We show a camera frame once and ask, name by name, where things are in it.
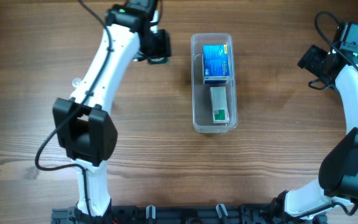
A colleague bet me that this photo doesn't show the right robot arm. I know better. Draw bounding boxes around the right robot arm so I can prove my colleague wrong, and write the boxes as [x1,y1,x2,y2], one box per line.
[267,45,358,223]

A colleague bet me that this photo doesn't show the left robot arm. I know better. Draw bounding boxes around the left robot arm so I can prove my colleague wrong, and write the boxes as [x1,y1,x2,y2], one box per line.
[53,1,171,223]

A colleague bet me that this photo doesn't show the green Zam-Buk box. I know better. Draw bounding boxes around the green Zam-Buk box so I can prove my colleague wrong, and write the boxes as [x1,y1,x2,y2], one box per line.
[148,57,169,65]

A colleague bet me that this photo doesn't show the white lotion bottle clear cap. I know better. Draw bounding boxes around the white lotion bottle clear cap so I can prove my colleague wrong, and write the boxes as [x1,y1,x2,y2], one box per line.
[71,78,82,88]

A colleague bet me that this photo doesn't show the white green medicine box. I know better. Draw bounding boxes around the white green medicine box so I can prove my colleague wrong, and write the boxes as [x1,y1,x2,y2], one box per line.
[209,86,230,124]

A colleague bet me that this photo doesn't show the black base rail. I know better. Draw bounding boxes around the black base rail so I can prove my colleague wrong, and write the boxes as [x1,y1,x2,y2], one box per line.
[50,203,329,224]

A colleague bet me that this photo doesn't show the clear plastic container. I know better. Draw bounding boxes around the clear plastic container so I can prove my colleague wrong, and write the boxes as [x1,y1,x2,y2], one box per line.
[191,33,238,133]

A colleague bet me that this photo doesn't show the blue plaster box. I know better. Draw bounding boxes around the blue plaster box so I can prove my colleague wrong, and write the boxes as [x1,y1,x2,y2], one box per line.
[202,44,230,82]

